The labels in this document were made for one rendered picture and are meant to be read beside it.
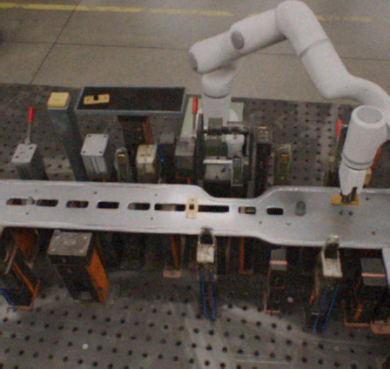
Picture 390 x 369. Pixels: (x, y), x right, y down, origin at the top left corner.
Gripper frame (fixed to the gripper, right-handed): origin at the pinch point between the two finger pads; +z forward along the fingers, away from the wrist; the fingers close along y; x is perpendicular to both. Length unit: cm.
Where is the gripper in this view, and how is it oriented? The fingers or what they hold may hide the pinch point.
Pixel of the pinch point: (346, 194)
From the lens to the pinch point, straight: 150.4
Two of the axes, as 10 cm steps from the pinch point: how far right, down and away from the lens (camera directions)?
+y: -0.8, 7.5, -6.6
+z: 0.5, 6.6, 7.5
